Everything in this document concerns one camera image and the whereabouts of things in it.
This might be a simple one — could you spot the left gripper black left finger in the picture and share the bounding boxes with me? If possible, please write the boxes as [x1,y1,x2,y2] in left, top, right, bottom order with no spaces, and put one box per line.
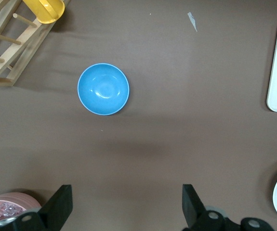
[0,184,73,231]

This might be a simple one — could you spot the blue bowl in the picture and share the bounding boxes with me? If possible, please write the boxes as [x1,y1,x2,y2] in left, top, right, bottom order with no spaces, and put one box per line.
[77,63,131,116]

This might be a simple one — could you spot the yellow mug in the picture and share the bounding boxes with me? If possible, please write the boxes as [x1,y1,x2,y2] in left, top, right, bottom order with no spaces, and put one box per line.
[22,0,66,24]

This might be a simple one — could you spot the small white paper scrap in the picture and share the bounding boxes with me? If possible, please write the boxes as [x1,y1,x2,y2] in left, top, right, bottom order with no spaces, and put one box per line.
[187,12,198,32]

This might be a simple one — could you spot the wooden mug rack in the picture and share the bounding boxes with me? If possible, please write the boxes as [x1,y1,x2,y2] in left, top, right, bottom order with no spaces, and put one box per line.
[0,0,73,87]

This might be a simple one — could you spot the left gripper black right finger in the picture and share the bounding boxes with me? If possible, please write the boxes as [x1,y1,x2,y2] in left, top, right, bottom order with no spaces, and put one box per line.
[182,184,274,231]

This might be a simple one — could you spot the clear plastic ice pieces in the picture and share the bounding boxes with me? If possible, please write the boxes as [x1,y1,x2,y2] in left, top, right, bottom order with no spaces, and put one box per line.
[0,203,26,218]

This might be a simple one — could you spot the pink bowl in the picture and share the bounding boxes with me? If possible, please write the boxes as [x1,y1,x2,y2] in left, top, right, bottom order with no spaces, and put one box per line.
[0,192,42,222]

